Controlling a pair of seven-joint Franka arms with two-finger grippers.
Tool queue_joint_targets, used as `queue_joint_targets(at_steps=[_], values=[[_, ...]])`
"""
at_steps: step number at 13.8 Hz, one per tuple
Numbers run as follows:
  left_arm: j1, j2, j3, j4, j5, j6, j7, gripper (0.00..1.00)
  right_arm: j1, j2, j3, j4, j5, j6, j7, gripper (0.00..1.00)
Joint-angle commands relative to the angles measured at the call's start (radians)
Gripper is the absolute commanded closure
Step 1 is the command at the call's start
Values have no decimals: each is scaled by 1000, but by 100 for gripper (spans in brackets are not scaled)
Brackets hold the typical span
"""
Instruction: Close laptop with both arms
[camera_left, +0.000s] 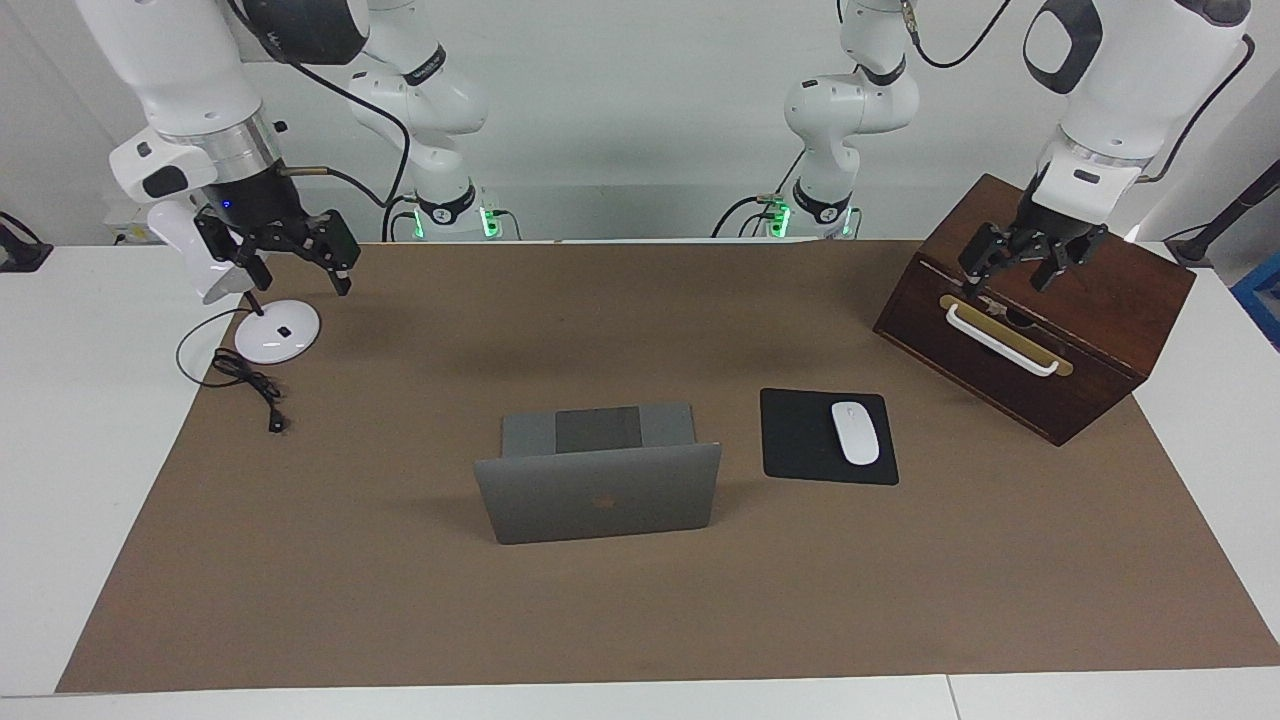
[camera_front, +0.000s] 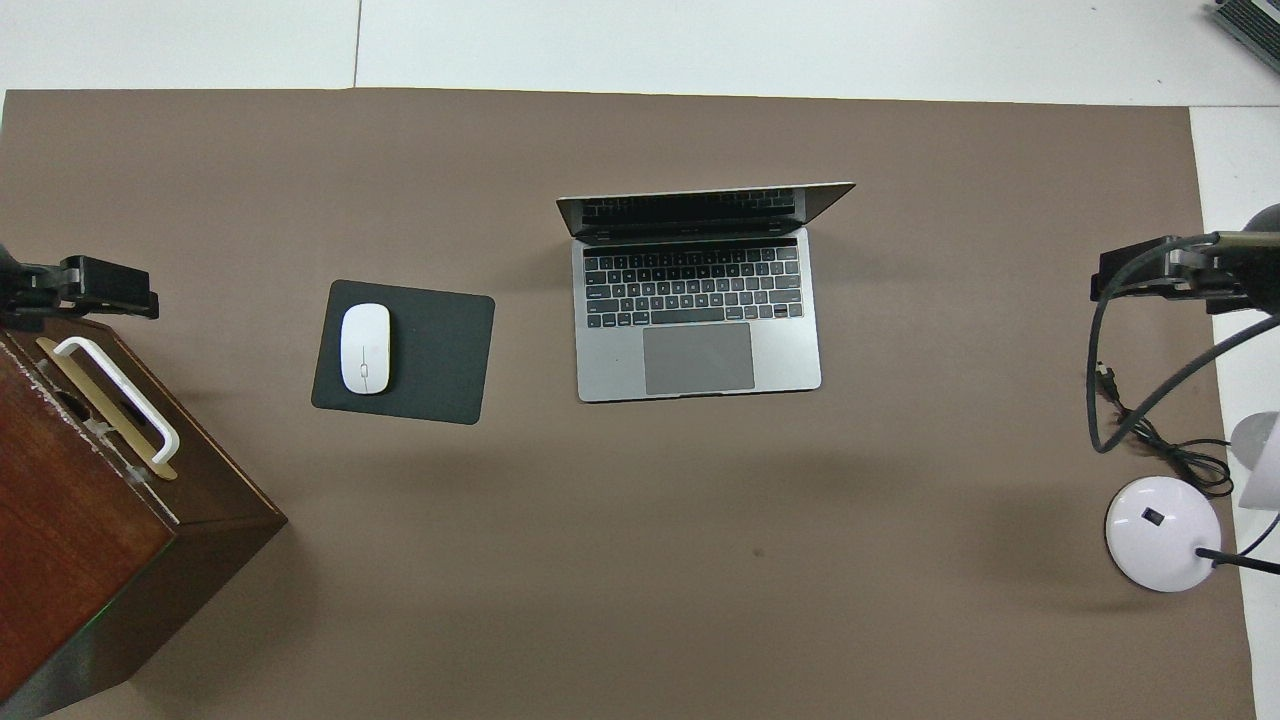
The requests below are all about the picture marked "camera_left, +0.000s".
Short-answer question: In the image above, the white computer mouse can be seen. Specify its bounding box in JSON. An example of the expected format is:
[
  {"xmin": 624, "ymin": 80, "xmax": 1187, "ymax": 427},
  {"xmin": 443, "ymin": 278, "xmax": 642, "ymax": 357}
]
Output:
[{"xmin": 831, "ymin": 401, "xmax": 881, "ymax": 467}]

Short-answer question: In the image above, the black clamp mount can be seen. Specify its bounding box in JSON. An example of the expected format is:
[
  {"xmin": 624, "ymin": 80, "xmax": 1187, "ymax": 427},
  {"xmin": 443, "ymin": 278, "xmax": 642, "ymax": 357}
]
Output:
[{"xmin": 0, "ymin": 212, "xmax": 53, "ymax": 273}]

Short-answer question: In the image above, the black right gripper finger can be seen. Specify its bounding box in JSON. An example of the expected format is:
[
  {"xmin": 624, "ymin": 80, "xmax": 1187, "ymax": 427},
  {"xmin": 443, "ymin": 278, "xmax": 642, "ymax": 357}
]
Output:
[
  {"xmin": 305, "ymin": 210, "xmax": 362, "ymax": 297},
  {"xmin": 194, "ymin": 213, "xmax": 273, "ymax": 293}
]

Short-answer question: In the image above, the grey laptop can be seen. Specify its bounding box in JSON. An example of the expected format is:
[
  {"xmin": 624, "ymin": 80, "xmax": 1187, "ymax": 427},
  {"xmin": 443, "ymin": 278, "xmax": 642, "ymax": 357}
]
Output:
[{"xmin": 473, "ymin": 402, "xmax": 723, "ymax": 546}]

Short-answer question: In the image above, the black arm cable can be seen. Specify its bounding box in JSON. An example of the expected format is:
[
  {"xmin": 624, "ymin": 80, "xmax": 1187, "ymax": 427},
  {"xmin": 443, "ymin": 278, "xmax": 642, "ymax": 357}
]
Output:
[
  {"xmin": 228, "ymin": 0, "xmax": 413, "ymax": 241},
  {"xmin": 900, "ymin": 0, "xmax": 1256, "ymax": 186}
]

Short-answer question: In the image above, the white box handle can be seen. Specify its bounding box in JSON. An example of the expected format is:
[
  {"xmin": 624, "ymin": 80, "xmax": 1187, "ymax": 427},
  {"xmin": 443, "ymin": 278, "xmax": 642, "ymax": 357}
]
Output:
[{"xmin": 946, "ymin": 303, "xmax": 1059, "ymax": 378}]

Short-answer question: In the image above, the black base cable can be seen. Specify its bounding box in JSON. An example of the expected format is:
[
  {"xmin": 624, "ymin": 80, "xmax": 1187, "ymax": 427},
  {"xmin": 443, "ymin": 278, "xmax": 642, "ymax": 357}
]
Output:
[
  {"xmin": 712, "ymin": 148, "xmax": 806, "ymax": 239},
  {"xmin": 382, "ymin": 195, "xmax": 421, "ymax": 243}
]

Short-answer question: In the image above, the dark wooden box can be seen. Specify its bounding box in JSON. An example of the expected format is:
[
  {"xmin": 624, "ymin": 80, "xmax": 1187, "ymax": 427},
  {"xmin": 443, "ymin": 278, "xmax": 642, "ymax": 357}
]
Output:
[{"xmin": 873, "ymin": 173, "xmax": 1198, "ymax": 447}]

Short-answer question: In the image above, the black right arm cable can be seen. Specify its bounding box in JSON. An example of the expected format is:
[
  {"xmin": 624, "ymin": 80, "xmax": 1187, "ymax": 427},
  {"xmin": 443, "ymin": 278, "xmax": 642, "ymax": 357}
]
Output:
[{"xmin": 228, "ymin": 0, "xmax": 413, "ymax": 241}]

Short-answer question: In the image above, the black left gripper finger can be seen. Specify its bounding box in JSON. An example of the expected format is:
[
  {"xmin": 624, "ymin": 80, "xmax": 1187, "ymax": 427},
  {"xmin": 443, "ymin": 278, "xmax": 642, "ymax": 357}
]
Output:
[
  {"xmin": 958, "ymin": 224, "xmax": 1016, "ymax": 301},
  {"xmin": 1030, "ymin": 226, "xmax": 1110, "ymax": 294}
]

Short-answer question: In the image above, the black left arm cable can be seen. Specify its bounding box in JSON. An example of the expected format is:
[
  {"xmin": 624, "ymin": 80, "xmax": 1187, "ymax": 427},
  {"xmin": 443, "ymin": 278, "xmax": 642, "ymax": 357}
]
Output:
[{"xmin": 900, "ymin": 0, "xmax": 1256, "ymax": 186}]

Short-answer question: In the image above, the black mouse pad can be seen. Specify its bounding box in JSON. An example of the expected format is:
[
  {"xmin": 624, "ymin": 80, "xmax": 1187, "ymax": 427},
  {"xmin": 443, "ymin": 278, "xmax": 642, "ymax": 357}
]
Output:
[{"xmin": 760, "ymin": 388, "xmax": 900, "ymax": 487}]

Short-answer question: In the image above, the black lamp power cable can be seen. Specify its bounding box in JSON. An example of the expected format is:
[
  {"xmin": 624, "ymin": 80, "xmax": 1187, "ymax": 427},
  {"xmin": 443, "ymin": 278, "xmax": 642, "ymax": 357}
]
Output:
[{"xmin": 177, "ymin": 308, "xmax": 291, "ymax": 434}]

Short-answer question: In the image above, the brown table mat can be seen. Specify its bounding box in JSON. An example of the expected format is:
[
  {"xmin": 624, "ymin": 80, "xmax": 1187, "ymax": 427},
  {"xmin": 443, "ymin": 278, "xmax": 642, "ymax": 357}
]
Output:
[{"xmin": 55, "ymin": 238, "xmax": 1280, "ymax": 694}]

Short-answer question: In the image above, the blue crate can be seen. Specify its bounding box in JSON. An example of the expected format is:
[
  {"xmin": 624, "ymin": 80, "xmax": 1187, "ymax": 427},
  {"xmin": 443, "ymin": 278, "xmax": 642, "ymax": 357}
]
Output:
[{"xmin": 1232, "ymin": 280, "xmax": 1280, "ymax": 351}]

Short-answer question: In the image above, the white desk lamp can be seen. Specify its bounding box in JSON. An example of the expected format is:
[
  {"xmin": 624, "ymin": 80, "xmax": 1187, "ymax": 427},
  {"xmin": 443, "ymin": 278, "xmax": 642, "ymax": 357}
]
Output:
[{"xmin": 148, "ymin": 200, "xmax": 322, "ymax": 366}]

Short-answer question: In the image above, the black stand pole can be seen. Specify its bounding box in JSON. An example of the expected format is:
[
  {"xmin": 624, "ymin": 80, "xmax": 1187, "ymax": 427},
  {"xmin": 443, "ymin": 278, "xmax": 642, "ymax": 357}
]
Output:
[{"xmin": 1165, "ymin": 160, "xmax": 1280, "ymax": 269}]

